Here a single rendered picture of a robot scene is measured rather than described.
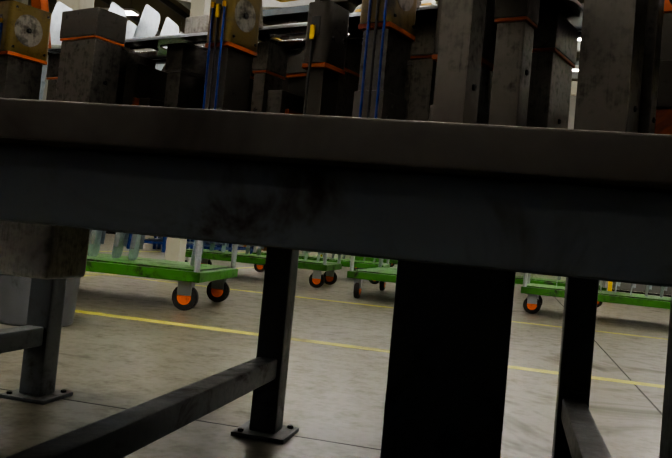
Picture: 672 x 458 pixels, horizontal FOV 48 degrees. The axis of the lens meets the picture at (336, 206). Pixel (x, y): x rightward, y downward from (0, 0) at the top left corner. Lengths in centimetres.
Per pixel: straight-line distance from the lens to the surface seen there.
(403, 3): 122
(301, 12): 195
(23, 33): 191
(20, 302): 415
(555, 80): 128
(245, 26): 145
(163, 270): 527
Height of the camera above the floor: 59
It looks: 2 degrees up
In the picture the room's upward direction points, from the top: 5 degrees clockwise
